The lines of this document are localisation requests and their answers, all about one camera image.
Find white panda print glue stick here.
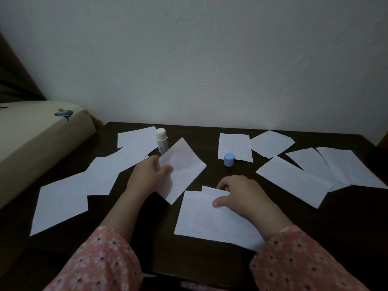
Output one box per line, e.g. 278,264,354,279
156,128,169,156

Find person's right forearm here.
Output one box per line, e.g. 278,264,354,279
249,221,370,291

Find beige mattress with whale print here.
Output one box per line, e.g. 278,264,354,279
0,101,97,209

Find white paper sheets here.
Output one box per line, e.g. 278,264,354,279
30,126,388,237

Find person's left hand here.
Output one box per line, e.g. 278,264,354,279
126,155,174,199

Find dark brown curtain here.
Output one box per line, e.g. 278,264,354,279
0,32,46,103

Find person's left forearm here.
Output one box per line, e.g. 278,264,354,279
44,189,158,291

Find person's right hand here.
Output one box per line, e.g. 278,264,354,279
212,175,293,240

